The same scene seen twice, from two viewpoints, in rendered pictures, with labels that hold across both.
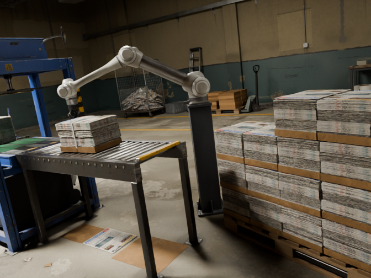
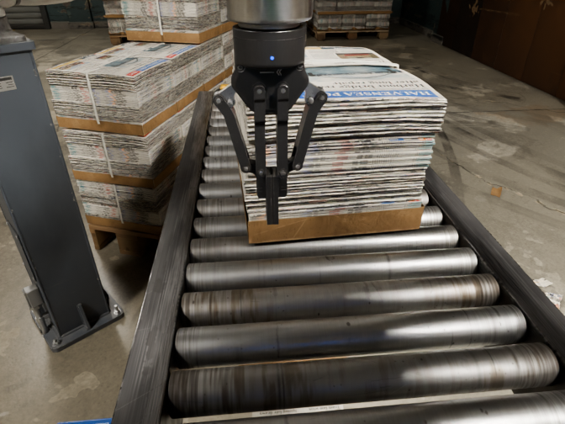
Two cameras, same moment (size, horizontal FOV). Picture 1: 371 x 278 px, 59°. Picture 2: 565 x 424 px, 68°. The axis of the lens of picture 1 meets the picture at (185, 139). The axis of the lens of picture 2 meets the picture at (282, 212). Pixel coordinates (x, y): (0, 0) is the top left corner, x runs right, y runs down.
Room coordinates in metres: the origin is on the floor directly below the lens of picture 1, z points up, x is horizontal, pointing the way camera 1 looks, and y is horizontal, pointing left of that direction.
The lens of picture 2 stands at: (3.03, 1.25, 1.20)
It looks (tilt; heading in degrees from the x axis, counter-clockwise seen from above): 32 degrees down; 229
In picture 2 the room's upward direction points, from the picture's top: straight up
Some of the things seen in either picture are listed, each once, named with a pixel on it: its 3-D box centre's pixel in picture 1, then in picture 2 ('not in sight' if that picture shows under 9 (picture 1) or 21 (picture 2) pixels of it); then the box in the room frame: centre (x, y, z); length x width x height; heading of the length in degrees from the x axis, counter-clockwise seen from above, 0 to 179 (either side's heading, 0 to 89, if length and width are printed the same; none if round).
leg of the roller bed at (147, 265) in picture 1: (144, 231); not in sight; (1.91, 0.33, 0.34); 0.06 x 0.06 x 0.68; 54
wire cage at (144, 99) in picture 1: (139, 89); not in sight; (10.43, 1.21, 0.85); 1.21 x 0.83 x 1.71; 54
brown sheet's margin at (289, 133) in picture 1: (312, 127); (176, 32); (1.96, -0.79, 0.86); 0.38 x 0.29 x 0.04; 125
